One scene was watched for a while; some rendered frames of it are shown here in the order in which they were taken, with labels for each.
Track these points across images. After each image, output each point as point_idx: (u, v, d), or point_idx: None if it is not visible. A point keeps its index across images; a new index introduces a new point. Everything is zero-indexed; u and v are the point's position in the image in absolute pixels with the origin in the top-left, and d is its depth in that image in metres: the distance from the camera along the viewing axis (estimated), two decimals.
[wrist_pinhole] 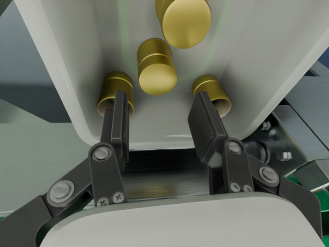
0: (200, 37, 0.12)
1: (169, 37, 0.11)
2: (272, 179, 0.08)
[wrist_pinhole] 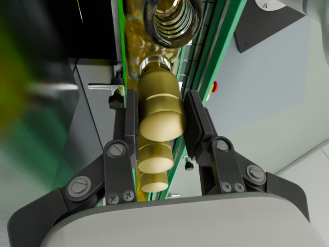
0: None
1: None
2: (259, 177, 0.08)
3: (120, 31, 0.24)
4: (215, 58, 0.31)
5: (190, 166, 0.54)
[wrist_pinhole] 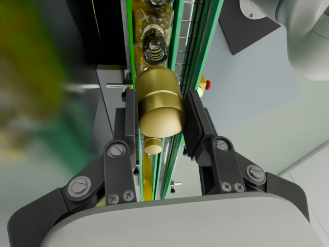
0: (178, 130, 0.12)
1: (147, 132, 0.12)
2: (259, 177, 0.08)
3: (129, 47, 0.35)
4: (199, 62, 0.41)
5: (187, 152, 0.64)
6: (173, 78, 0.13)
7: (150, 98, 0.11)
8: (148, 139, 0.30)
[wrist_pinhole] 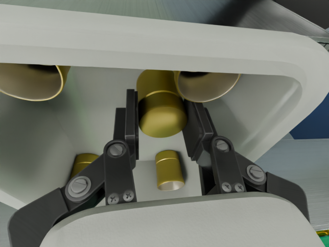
0: None
1: None
2: (259, 177, 0.08)
3: None
4: None
5: None
6: None
7: None
8: None
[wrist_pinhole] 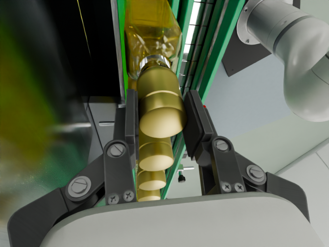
0: (167, 166, 0.16)
1: (145, 168, 0.16)
2: (259, 177, 0.08)
3: (125, 92, 0.33)
4: None
5: (182, 180, 0.63)
6: None
7: (147, 147, 0.15)
8: None
